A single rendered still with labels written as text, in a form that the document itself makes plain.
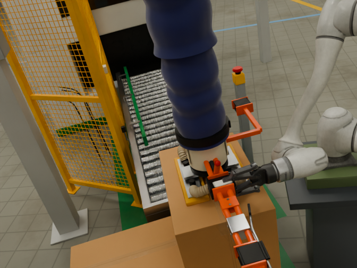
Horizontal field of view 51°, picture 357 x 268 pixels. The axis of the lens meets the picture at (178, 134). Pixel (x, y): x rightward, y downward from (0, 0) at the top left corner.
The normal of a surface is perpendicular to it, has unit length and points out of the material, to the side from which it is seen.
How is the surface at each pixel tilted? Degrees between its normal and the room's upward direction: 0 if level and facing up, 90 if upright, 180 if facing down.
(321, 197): 0
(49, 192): 90
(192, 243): 89
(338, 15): 55
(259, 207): 1
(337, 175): 1
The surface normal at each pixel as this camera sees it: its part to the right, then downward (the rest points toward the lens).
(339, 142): -0.56, 0.51
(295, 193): -0.20, -0.83
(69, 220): 0.22, 0.48
